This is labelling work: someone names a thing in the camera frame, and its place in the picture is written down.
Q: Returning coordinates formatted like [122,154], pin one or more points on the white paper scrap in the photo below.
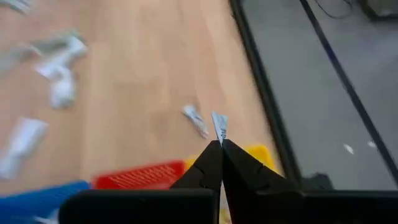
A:
[349,148]
[371,144]

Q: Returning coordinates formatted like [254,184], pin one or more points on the yellow plastic bin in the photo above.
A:
[261,155]

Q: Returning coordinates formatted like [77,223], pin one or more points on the small white red-print sachet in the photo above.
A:
[196,119]
[220,126]

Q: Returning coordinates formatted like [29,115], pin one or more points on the red plastic bin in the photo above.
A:
[140,177]

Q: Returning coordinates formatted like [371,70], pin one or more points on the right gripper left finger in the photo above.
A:
[205,174]

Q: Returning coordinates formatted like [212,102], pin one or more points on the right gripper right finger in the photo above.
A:
[248,183]

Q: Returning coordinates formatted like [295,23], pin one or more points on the plain white gauze packet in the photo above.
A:
[21,146]
[62,91]
[62,59]

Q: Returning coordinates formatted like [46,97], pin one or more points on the blue plastic bin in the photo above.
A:
[31,202]

